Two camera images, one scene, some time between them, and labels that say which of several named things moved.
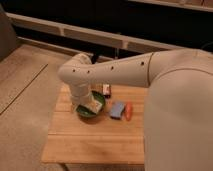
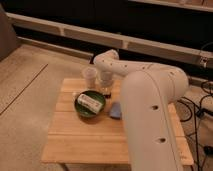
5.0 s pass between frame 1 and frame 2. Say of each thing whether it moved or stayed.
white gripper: moved
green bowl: stayed
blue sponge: stayed
